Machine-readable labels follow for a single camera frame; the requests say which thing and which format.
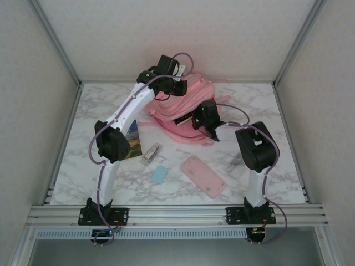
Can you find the aluminium rail behind table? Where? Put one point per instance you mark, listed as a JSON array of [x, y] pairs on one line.
[[111, 81]]

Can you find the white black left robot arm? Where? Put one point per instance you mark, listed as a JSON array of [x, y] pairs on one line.
[[133, 108]]

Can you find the blue landscape cover book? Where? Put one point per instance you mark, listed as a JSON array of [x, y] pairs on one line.
[[134, 144]]

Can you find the light blue eraser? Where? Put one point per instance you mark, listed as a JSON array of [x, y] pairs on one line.
[[160, 175]]

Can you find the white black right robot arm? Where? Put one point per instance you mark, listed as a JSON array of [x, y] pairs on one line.
[[258, 149]]

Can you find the aluminium frame post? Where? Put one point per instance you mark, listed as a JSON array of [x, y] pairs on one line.
[[299, 41], [56, 41]]

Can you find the pink pencil case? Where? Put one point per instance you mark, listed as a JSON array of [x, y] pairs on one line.
[[203, 177]]

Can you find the aluminium side rail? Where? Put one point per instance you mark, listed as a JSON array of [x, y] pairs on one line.
[[281, 110], [63, 144]]

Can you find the pink backpack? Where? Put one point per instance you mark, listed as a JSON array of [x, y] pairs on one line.
[[180, 108]]

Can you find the small black circuit board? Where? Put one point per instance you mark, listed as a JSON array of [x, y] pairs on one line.
[[256, 234], [102, 234]]

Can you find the aluminium table edge rail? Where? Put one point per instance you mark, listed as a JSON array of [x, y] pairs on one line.
[[177, 214]]

